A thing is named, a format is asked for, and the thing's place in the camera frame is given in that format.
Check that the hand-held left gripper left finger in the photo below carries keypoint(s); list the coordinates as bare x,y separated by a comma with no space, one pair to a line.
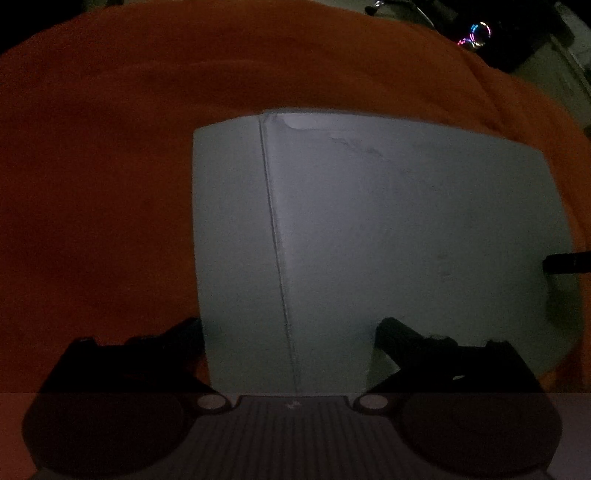
184,337

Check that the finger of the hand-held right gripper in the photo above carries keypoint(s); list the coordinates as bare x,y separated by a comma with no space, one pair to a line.
570,264

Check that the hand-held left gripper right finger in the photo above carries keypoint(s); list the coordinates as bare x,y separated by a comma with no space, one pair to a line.
397,332

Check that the white box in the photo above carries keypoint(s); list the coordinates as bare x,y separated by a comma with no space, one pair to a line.
369,230

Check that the orange blanket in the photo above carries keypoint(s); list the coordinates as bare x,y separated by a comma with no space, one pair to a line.
92,184

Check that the dark computer case with lights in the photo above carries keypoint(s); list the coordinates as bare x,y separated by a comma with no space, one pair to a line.
508,37

